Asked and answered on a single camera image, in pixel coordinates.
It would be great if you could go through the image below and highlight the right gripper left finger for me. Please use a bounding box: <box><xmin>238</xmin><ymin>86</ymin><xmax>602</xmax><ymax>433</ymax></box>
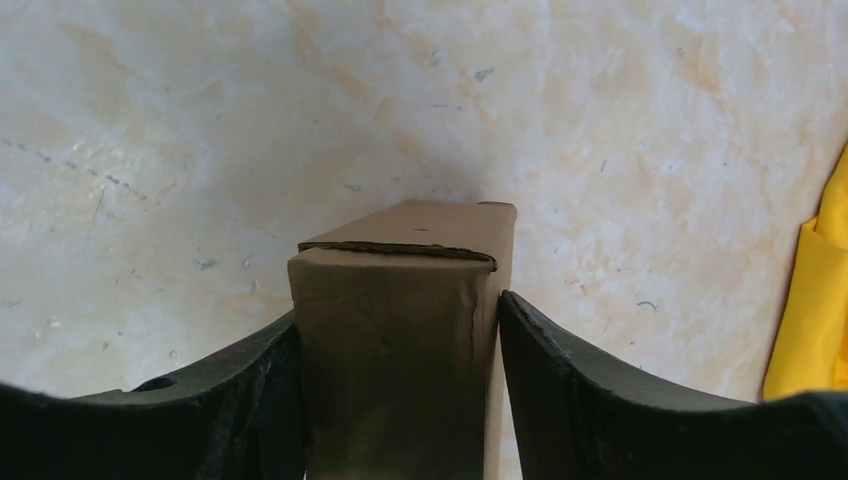
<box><xmin>1</xmin><ymin>314</ymin><xmax>306</xmax><ymax>479</ymax></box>

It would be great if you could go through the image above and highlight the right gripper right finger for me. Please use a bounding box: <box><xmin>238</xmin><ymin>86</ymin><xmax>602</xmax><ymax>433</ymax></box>
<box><xmin>498</xmin><ymin>291</ymin><xmax>847</xmax><ymax>479</ymax></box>

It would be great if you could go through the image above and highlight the brown cardboard box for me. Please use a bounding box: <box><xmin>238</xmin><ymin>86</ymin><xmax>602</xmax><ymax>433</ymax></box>
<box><xmin>288</xmin><ymin>200</ymin><xmax>517</xmax><ymax>479</ymax></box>

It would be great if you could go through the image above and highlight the yellow cloth garment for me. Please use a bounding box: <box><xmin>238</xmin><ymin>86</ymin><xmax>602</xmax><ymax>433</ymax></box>
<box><xmin>762</xmin><ymin>152</ymin><xmax>847</xmax><ymax>401</ymax></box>

